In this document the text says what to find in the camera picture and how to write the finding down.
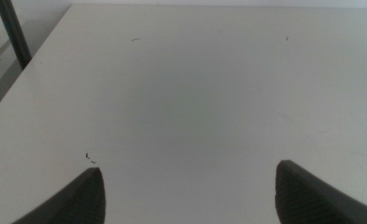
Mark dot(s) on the black metal pole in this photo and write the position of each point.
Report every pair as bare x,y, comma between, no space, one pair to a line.
14,34

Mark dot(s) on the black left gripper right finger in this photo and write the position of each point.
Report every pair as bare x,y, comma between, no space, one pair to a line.
301,202

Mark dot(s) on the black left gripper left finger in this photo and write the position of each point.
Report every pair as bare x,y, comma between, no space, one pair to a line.
81,202

